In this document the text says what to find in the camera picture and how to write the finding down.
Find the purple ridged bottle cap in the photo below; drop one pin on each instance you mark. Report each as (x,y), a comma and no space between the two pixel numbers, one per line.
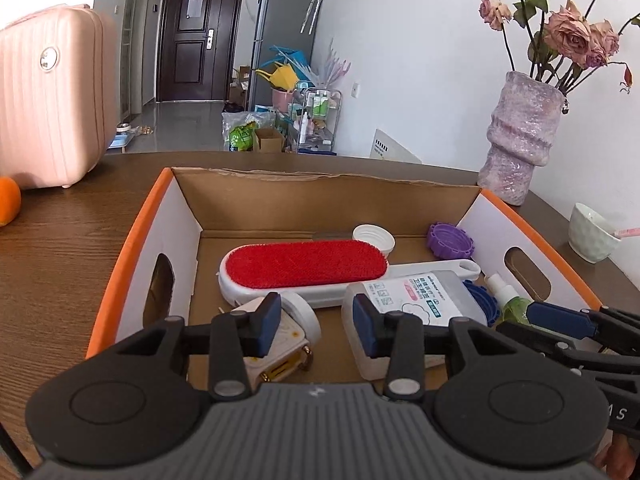
(450,242)

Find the white paper notice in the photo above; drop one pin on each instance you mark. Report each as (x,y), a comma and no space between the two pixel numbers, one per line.
(195,6)

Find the orange fruit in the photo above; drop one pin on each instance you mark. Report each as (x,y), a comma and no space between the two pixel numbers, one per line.
(9,200)

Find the pink hard-shell suitcase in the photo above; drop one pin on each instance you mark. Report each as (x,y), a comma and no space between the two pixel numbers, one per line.
(50,100)

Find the white flat board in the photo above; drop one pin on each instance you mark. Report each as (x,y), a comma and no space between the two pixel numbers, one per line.
(395,147)

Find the white bottle of pellets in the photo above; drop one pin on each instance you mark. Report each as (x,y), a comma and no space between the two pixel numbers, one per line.
(415,300)

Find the green plastic bag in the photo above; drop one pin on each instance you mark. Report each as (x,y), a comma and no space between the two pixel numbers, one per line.
(242,135)

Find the green transparent spray bottle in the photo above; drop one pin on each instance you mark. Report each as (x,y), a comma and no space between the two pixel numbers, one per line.
(515,307)

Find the yellow watering can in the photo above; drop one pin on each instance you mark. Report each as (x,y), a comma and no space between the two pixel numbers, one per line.
(280,77)

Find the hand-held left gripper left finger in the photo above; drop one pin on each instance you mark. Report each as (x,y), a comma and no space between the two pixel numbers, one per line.
(267,322)

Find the white wall socket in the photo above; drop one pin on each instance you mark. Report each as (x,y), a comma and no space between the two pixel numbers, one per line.
(356,90)

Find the pink bucket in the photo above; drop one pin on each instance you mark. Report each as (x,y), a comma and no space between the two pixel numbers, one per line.
(282,100)

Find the white ridged bottle cap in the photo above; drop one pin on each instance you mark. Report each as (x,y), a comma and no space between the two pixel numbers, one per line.
(372,235)

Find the grey refrigerator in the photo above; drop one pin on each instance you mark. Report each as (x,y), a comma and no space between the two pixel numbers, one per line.
(285,25)

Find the white square bottle gold trim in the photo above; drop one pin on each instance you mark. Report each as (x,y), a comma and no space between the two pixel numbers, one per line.
(285,355)

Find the white ceramic bowl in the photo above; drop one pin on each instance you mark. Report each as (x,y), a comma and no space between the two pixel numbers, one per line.
(590,240)

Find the white lint brush red pad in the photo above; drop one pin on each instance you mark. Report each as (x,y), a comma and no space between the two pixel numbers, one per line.
(300,262)

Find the pink textured vase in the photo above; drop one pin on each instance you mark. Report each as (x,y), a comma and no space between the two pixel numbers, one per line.
(520,140)

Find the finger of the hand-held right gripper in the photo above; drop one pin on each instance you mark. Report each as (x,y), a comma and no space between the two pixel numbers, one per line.
(575,355)
(560,317)

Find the small brown cardboard box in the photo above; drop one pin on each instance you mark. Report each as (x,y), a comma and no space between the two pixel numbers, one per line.
(270,141)

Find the person's right hand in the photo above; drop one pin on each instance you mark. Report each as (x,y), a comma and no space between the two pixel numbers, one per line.
(617,455)

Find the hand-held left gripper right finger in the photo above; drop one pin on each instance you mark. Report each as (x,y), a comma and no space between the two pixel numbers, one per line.
(362,327)

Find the dried pink rose bouquet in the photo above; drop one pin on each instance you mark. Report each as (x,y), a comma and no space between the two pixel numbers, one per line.
(570,35)

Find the blue ridged bottle cap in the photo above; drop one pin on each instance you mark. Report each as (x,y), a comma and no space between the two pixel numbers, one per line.
(487,302)

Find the dark brown entrance door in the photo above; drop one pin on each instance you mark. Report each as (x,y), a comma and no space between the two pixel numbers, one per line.
(185,70)

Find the red cardboard box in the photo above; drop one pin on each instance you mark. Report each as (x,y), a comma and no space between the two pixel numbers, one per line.
(240,210)

